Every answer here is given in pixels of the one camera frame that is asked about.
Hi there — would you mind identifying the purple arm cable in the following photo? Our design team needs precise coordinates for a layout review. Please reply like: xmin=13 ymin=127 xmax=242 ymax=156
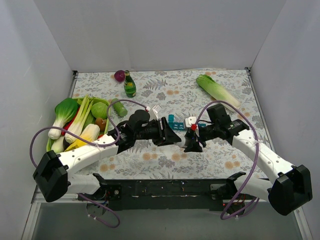
xmin=29 ymin=99 xmax=151 ymax=229
xmin=193 ymin=101 xmax=262 ymax=221

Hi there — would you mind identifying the teal weekly pill organizer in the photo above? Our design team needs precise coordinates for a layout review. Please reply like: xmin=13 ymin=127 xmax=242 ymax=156
xmin=167 ymin=114 xmax=185 ymax=131

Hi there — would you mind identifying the black table front rail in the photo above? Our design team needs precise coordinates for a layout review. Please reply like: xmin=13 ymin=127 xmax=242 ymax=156
xmin=78 ymin=178 xmax=236 ymax=212

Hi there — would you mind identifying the white pill bottle blue label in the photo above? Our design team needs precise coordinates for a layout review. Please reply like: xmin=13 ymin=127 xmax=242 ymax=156
xmin=174 ymin=138 xmax=187 ymax=149

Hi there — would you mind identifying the green plastic tray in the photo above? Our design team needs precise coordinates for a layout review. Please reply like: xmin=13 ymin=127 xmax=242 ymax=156
xmin=46 ymin=96 xmax=110 ymax=153

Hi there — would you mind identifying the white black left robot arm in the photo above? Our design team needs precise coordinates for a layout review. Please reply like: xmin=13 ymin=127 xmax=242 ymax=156
xmin=33 ymin=109 xmax=182 ymax=203

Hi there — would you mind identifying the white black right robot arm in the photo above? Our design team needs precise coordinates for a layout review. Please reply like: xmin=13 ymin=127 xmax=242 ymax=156
xmin=184 ymin=104 xmax=313 ymax=216

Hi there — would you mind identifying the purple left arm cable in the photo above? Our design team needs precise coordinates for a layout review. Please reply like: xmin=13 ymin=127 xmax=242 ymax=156
xmin=29 ymin=99 xmax=151 ymax=229

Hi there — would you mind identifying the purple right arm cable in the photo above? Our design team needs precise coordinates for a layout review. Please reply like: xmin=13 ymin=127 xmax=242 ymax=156
xmin=193 ymin=101 xmax=262 ymax=221

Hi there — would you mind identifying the green glass bottle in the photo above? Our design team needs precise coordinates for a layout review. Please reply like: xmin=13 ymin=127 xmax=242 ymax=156
xmin=124 ymin=70 xmax=137 ymax=98

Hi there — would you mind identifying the green cylindrical bottle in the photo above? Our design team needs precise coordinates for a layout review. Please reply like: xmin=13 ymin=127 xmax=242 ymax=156
xmin=111 ymin=98 xmax=128 ymax=117

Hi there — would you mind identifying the small bok choy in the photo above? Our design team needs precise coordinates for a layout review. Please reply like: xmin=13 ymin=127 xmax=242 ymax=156
xmin=51 ymin=136 xmax=65 ymax=154

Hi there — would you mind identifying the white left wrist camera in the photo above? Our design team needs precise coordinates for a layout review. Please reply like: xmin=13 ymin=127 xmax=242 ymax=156
xmin=149 ymin=104 xmax=162 ymax=120

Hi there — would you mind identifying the yellow white cabbage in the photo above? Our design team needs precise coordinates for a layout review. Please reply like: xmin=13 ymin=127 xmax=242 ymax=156
xmin=65 ymin=123 xmax=100 ymax=152

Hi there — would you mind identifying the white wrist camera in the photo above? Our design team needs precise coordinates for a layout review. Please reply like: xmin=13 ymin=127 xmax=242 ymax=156
xmin=184 ymin=116 xmax=199 ymax=132
xmin=149 ymin=104 xmax=162 ymax=120

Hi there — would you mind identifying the napa cabbage on table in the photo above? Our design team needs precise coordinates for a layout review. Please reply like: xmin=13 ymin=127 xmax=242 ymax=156
xmin=195 ymin=74 xmax=241 ymax=109

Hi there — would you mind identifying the purple onion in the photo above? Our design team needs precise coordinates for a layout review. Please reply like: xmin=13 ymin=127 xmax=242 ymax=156
xmin=114 ymin=70 xmax=126 ymax=83

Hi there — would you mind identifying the red chili pepper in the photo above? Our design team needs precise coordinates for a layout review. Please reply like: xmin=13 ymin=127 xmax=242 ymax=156
xmin=63 ymin=107 xmax=80 ymax=130

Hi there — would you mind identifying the round green cabbage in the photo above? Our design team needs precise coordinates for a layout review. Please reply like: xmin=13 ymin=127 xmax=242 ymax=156
xmin=90 ymin=102 xmax=108 ymax=119

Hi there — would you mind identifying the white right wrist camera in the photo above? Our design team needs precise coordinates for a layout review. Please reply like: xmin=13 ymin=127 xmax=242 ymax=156
xmin=184 ymin=116 xmax=199 ymax=132

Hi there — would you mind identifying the celery stalk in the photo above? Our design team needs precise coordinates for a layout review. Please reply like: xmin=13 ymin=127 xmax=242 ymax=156
xmin=64 ymin=95 xmax=93 ymax=144

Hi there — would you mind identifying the floral patterned table mat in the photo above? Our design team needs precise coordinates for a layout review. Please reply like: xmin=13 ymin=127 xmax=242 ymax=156
xmin=47 ymin=69 xmax=281 ymax=180

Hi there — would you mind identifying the brown mushroom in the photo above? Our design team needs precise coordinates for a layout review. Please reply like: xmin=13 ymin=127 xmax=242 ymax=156
xmin=95 ymin=117 xmax=107 ymax=132

